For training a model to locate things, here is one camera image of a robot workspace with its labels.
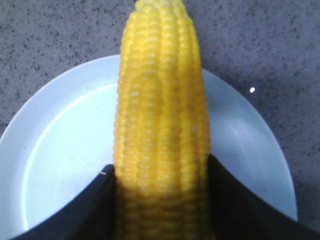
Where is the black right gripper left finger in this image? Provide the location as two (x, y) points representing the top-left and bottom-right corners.
(14, 164), (116, 240)

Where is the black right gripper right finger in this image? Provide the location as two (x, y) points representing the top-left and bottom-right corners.
(207, 155), (320, 240)

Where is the light blue round plate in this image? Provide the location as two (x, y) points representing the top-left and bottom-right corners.
(0, 55), (298, 240)

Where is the yellow corn cob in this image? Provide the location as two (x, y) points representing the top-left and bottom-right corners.
(113, 0), (213, 240)

